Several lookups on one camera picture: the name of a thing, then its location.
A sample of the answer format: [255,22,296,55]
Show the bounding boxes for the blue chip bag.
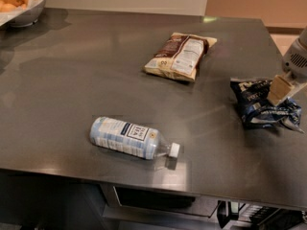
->
[230,78,303,133]

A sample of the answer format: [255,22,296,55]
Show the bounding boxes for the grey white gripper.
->
[268,27,307,106]

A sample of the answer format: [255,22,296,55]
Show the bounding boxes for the brown chip bag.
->
[143,33,217,82]

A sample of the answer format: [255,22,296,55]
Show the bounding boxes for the clear plastic tea bottle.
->
[90,117,180,160]

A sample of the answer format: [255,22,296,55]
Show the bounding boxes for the silver fruit bowl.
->
[0,0,46,27]

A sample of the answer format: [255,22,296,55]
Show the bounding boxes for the orange fruit bottom left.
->
[0,4,16,12]

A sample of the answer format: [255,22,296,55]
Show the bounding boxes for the black appliance under table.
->
[217,201,306,230]

